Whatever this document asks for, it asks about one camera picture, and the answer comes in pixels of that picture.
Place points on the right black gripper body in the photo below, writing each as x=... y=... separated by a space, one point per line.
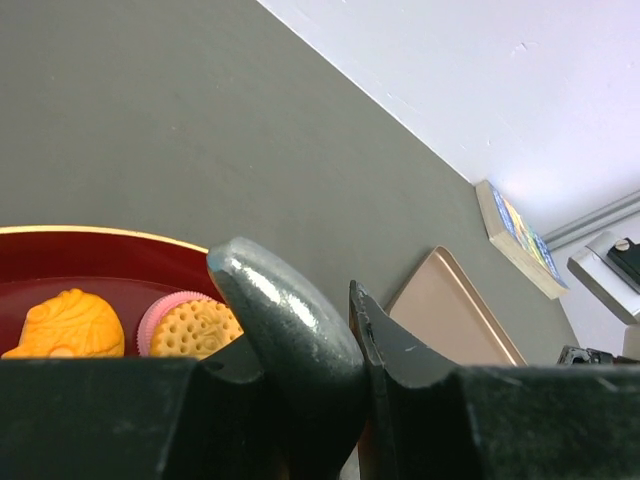
x=571 y=355

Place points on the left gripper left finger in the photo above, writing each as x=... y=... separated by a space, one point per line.
x=311 y=359

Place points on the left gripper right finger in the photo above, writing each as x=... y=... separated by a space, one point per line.
x=416 y=423

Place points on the beige tin lid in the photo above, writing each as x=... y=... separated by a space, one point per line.
x=439 y=305

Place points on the orange round cookie top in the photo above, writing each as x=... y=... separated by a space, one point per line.
x=186 y=324

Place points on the colourful paperback book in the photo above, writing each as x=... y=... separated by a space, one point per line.
x=518 y=242

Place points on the round red lacquer plate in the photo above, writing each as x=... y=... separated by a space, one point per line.
x=128 y=269

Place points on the orange fish shaped cookie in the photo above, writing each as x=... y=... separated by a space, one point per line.
x=73 y=324

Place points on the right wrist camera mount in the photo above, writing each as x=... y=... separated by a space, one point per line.
x=608 y=266

